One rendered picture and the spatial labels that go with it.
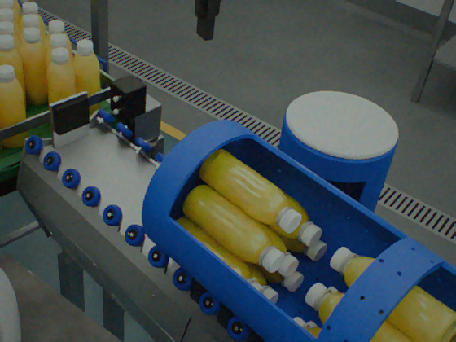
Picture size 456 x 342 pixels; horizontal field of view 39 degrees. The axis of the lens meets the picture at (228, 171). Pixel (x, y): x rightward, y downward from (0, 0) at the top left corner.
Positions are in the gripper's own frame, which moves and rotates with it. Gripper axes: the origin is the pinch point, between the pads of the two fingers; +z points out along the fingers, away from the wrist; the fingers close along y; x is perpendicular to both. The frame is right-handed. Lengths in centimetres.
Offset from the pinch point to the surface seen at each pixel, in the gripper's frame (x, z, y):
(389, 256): -40.1, 21.5, 11.0
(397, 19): 200, 140, 279
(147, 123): 57, 64, 19
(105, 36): 87, 50, 18
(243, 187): -13.0, 26.7, 2.8
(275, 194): -17.4, 26.0, 6.5
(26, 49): 66, 38, -11
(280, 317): -35.8, 32.8, -3.8
